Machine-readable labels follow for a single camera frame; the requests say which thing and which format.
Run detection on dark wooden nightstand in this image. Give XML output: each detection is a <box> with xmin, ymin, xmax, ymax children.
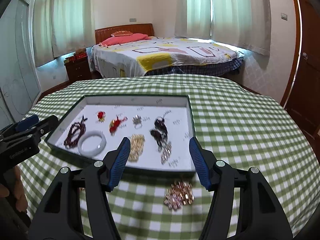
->
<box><xmin>64</xmin><ymin>56</ymin><xmax>92</xmax><ymax>83</ymax></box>

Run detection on small red flower brooch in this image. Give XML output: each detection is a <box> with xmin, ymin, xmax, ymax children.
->
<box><xmin>97</xmin><ymin>111</ymin><xmax>106</xmax><ymax>122</ymax></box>

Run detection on white wall switch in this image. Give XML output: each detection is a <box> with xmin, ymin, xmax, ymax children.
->
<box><xmin>281</xmin><ymin>13</ymin><xmax>287</xmax><ymax>21</ymax></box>

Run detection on white jade bangle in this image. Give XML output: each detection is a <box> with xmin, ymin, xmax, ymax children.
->
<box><xmin>78</xmin><ymin>131</ymin><xmax>106</xmax><ymax>158</ymax></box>

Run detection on silver crown ring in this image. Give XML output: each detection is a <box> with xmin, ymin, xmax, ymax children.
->
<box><xmin>132</xmin><ymin>114</ymin><xmax>143</xmax><ymax>130</ymax></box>

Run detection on white jewelry tray box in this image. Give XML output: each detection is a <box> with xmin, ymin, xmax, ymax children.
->
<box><xmin>45</xmin><ymin>95</ymin><xmax>195</xmax><ymax>177</ymax></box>

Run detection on dark red bead bracelet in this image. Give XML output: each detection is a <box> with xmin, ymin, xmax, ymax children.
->
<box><xmin>63</xmin><ymin>115</ymin><xmax>89</xmax><ymax>150</ymax></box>

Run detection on grey wardrobe sliding door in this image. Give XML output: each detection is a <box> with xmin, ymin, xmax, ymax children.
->
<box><xmin>1</xmin><ymin>0</ymin><xmax>41</xmax><ymax>128</ymax></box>

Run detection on left white curtain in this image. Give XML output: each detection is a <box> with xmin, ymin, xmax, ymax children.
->
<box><xmin>33</xmin><ymin>0</ymin><xmax>95</xmax><ymax>67</ymax></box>

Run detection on bed with patterned bedspread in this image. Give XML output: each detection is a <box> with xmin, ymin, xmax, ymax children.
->
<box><xmin>89</xmin><ymin>37</ymin><xmax>244</xmax><ymax>78</ymax></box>

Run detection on black bead necklace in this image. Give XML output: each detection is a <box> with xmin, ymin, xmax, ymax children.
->
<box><xmin>149</xmin><ymin>112</ymin><xmax>171</xmax><ymax>149</ymax></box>

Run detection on red items on nightstand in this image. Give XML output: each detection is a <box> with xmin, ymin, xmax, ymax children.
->
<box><xmin>63</xmin><ymin>48</ymin><xmax>87</xmax><ymax>64</ymax></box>

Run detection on rose gold chain bracelet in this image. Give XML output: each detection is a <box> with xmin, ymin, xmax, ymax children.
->
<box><xmin>163</xmin><ymin>180</ymin><xmax>195</xmax><ymax>211</ymax></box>

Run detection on brown wooden door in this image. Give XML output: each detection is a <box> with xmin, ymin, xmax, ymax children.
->
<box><xmin>280</xmin><ymin>0</ymin><xmax>319</xmax><ymax>138</ymax></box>

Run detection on white curtain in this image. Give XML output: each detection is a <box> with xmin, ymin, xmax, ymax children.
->
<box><xmin>33</xmin><ymin>0</ymin><xmax>95</xmax><ymax>67</ymax></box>
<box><xmin>175</xmin><ymin>0</ymin><xmax>271</xmax><ymax>56</ymax></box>

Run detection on silver chain bracelet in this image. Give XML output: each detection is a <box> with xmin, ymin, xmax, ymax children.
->
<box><xmin>158</xmin><ymin>141</ymin><xmax>173</xmax><ymax>165</ymax></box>

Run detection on red tassel knot ornament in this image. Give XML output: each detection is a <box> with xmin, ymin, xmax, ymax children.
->
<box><xmin>109</xmin><ymin>116</ymin><xmax>127</xmax><ymax>136</ymax></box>

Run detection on red patterned pillow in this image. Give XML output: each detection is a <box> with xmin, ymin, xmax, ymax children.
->
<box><xmin>111</xmin><ymin>30</ymin><xmax>133</xmax><ymax>37</ymax></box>

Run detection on person's left hand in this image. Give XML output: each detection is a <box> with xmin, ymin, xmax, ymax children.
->
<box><xmin>12</xmin><ymin>166</ymin><xmax>28</xmax><ymax>213</ymax></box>

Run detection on pink pillow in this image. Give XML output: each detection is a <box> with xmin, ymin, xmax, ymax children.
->
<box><xmin>98</xmin><ymin>33</ymin><xmax>151</xmax><ymax>47</ymax></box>

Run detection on wooden headboard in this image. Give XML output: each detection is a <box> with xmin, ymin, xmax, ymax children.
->
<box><xmin>94</xmin><ymin>23</ymin><xmax>155</xmax><ymax>45</ymax></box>

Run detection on right white curtain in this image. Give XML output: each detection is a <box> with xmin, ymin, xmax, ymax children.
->
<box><xmin>175</xmin><ymin>0</ymin><xmax>271</xmax><ymax>56</ymax></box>

